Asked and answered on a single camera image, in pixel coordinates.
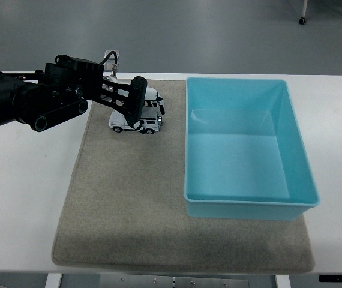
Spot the grey metal plate with screws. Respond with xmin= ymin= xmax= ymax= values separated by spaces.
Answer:
xmin=99 ymin=274 xmax=276 ymax=288

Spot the black table control panel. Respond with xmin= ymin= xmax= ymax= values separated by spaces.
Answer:
xmin=319 ymin=274 xmax=342 ymax=283

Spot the white toy car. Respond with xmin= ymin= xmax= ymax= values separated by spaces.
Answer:
xmin=108 ymin=107 xmax=163 ymax=136

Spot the blue plastic box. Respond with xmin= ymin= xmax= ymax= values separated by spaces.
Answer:
xmin=184 ymin=76 xmax=321 ymax=222

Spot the white cart leg with caster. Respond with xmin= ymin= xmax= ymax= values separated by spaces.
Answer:
xmin=298 ymin=0 xmax=308 ymax=26

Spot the white table leg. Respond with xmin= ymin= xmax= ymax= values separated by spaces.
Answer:
xmin=275 ymin=274 xmax=292 ymax=288
xmin=44 ymin=273 xmax=62 ymax=288

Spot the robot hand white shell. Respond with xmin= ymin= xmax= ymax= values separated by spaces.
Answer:
xmin=133 ymin=86 xmax=166 ymax=133

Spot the grey-brown felt mat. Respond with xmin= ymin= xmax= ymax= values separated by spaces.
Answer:
xmin=52 ymin=77 xmax=316 ymax=274

